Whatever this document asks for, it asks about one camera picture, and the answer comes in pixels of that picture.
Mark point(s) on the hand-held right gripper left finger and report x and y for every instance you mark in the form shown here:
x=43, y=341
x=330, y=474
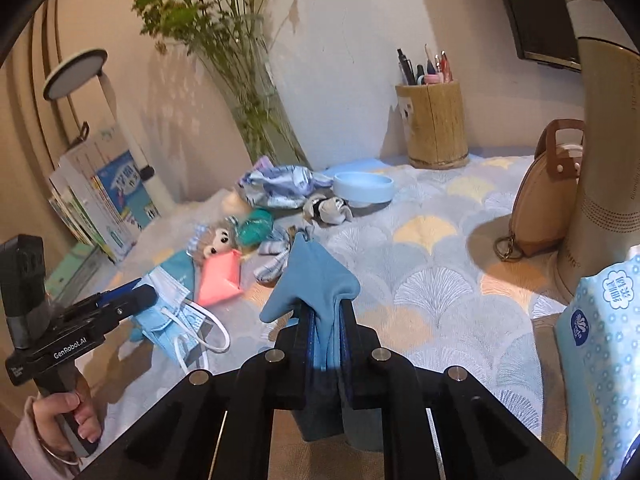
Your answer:
x=299, y=360

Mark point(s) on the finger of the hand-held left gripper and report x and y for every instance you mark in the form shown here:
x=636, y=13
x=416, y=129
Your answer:
x=116, y=296
x=141, y=302

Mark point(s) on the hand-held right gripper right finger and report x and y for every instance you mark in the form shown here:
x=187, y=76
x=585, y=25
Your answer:
x=356, y=360

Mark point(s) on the blue face mask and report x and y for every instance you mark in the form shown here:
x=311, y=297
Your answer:
x=165, y=325

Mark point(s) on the green tissue pack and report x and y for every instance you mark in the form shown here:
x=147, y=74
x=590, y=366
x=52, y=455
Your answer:
x=255, y=225

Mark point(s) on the person's left forearm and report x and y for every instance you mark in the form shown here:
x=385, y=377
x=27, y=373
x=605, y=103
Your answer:
x=30, y=452

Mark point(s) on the person's left hand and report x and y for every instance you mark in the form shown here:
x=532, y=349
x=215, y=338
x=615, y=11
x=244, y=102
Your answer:
x=86, y=422

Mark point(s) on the pale green box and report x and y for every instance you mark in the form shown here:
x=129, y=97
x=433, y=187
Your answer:
x=75, y=267

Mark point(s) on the teal cloth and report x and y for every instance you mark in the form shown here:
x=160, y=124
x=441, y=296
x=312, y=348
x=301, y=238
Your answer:
x=175, y=265

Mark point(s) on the pink pouch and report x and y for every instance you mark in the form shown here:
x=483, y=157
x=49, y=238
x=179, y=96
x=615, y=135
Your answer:
x=220, y=280

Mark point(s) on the small plush doll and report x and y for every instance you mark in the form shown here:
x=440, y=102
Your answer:
x=215, y=242

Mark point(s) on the row of books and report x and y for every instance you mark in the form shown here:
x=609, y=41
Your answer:
x=115, y=195

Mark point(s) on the black white sock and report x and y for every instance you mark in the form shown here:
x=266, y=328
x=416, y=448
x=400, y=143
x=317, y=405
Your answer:
x=327, y=208

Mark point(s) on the white desk lamp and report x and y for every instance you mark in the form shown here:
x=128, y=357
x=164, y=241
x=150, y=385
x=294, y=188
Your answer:
x=132, y=140

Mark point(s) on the light blue bowl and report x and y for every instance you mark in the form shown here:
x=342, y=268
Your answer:
x=362, y=187

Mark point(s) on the blue white plastic package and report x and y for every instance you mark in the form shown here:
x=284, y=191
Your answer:
x=280, y=185

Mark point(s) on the wooden pen holder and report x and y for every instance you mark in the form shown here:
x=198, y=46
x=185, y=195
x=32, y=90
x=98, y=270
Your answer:
x=435, y=125

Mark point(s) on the blue tissue pack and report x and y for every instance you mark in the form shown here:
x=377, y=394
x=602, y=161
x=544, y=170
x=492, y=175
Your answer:
x=605, y=360

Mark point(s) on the bunch of pens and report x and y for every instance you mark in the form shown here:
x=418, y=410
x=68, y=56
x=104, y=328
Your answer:
x=407, y=67

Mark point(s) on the glass vase with plant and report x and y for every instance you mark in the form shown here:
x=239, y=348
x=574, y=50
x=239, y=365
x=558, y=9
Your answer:
x=200, y=5

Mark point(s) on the beige thermos bottle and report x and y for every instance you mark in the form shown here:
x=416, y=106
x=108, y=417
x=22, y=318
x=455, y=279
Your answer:
x=605, y=160

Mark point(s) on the black monitor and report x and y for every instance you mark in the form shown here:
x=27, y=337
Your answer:
x=540, y=10

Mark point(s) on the curved wooden frame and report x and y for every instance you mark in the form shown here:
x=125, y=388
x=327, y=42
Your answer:
x=45, y=85

